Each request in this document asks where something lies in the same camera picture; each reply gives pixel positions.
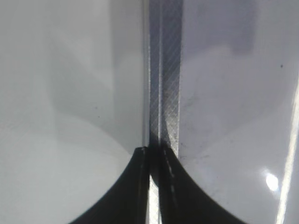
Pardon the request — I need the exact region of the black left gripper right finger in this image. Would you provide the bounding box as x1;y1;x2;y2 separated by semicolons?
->
158;146;244;224

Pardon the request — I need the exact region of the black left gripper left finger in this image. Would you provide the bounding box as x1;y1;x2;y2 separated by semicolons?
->
72;147;150;224

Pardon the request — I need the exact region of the white board with aluminium frame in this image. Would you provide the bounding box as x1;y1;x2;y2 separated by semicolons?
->
144;0;299;224

